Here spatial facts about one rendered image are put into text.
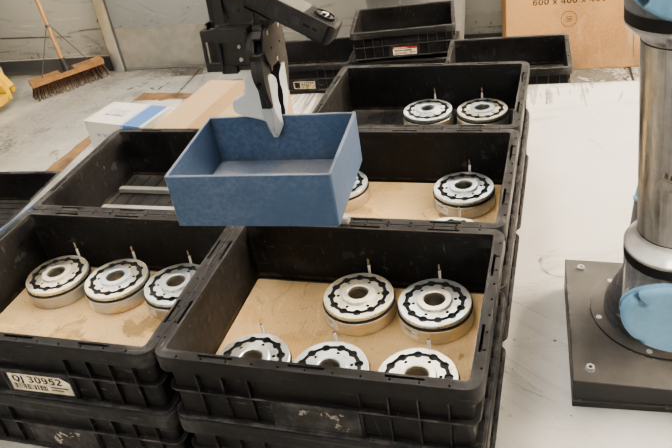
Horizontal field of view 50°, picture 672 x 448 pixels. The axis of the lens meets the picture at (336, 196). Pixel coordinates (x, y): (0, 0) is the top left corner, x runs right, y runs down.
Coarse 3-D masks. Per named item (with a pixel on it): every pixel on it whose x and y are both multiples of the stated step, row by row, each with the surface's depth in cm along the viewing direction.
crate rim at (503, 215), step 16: (512, 144) 120; (512, 160) 116; (512, 176) 112; (512, 192) 111; (400, 224) 105; (416, 224) 104; (432, 224) 104; (448, 224) 103; (464, 224) 103; (480, 224) 102; (496, 224) 101
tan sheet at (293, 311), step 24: (264, 288) 113; (288, 288) 112; (312, 288) 111; (240, 312) 109; (264, 312) 108; (288, 312) 107; (312, 312) 106; (480, 312) 101; (240, 336) 104; (288, 336) 103; (312, 336) 102; (360, 336) 101; (384, 336) 100; (384, 360) 96; (456, 360) 94
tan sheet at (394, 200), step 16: (384, 192) 132; (400, 192) 131; (416, 192) 130; (432, 192) 130; (496, 192) 127; (368, 208) 128; (384, 208) 127; (400, 208) 127; (416, 208) 126; (432, 208) 125; (496, 208) 123
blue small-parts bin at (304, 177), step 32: (224, 128) 96; (256, 128) 95; (288, 128) 94; (320, 128) 93; (352, 128) 89; (192, 160) 90; (224, 160) 99; (256, 160) 98; (288, 160) 97; (320, 160) 95; (352, 160) 89; (192, 192) 84; (224, 192) 83; (256, 192) 82; (288, 192) 81; (320, 192) 81; (192, 224) 87; (224, 224) 86; (256, 224) 85; (288, 224) 84; (320, 224) 83
